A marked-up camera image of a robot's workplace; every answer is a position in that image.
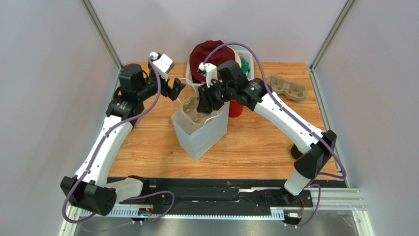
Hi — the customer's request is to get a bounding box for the white paper bag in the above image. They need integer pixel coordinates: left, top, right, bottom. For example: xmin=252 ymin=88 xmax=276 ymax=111
xmin=171 ymin=77 xmax=230 ymax=162

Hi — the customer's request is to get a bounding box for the pulp cup carrier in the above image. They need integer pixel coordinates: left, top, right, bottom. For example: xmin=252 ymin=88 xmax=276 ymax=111
xmin=267 ymin=75 xmax=308 ymax=102
xmin=180 ymin=94 xmax=210 ymax=125

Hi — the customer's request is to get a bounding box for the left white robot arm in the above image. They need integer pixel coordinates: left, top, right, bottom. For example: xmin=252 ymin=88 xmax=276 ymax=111
xmin=60 ymin=60 xmax=185 ymax=216

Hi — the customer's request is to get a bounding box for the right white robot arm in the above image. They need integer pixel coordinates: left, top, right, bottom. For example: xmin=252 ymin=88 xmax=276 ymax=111
xmin=197 ymin=60 xmax=337 ymax=196

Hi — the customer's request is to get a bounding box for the red cup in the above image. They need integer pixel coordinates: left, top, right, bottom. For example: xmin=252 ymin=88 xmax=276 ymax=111
xmin=229 ymin=100 xmax=243 ymax=118

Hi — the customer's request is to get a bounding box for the maroon bucket hat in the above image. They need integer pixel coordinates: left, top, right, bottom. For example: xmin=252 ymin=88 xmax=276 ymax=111
xmin=189 ymin=40 xmax=237 ymax=83

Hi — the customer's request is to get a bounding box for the green cloth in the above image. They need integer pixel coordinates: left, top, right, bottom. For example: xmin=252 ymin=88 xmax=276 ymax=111
xmin=240 ymin=57 xmax=250 ymax=75

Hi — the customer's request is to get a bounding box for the beige hat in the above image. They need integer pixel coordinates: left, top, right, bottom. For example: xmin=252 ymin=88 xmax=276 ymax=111
xmin=233 ymin=49 xmax=242 ymax=68

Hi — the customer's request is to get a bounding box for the white plastic basket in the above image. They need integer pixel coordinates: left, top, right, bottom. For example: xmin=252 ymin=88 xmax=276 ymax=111
xmin=185 ymin=48 xmax=255 ymax=82

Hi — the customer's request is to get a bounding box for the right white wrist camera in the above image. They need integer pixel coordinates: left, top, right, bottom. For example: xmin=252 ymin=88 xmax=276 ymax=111
xmin=198 ymin=62 xmax=218 ymax=88

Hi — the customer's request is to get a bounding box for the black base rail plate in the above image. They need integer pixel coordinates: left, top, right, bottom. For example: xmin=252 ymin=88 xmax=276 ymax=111
xmin=109 ymin=177 xmax=348 ymax=217

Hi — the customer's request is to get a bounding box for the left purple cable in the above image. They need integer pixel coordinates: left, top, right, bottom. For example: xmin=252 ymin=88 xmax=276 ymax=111
xmin=62 ymin=56 xmax=162 ymax=224

